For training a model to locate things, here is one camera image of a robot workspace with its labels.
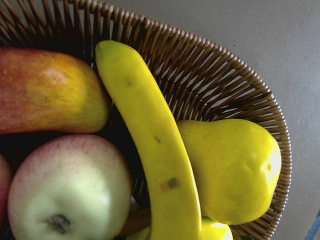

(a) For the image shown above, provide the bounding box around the yellow banana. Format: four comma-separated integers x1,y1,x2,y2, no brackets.
95,40,201,240

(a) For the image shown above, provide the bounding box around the brown wicker basket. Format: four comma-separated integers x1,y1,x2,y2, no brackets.
0,0,292,240

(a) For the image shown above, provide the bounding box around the yellow pear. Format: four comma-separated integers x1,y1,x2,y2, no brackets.
177,119,282,225

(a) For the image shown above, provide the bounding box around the pale green pink apple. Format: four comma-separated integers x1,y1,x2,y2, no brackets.
8,134,133,240

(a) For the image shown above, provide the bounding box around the pink red apple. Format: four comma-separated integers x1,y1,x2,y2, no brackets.
0,154,13,227

